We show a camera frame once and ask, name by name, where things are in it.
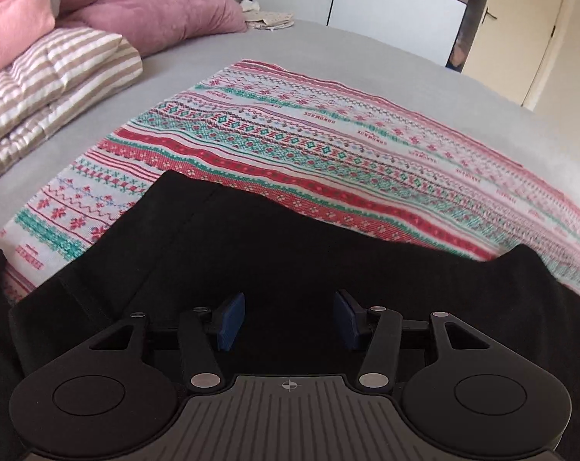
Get bed with grey sheet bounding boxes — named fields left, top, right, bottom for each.
left=0, top=19, right=580, bottom=245

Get cream door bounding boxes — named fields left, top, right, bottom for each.
left=462, top=0, right=572, bottom=107

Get white and grey wardrobe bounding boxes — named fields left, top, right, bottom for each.
left=232, top=0, right=484, bottom=69

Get beige striped quilt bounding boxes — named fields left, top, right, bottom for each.
left=0, top=27, right=143, bottom=190

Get red green patterned blanket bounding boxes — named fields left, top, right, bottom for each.
left=0, top=59, right=580, bottom=308

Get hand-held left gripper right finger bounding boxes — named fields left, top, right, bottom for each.
left=333, top=289, right=495, bottom=392

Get beige folded cloth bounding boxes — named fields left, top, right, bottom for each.
left=239, top=0, right=297, bottom=31

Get clothes on wardrobe shelf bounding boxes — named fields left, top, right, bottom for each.
left=446, top=33, right=469, bottom=71

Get pink duvet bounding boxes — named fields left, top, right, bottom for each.
left=0, top=0, right=60, bottom=78

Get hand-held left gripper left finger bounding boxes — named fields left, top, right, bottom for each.
left=86, top=292, right=247, bottom=392

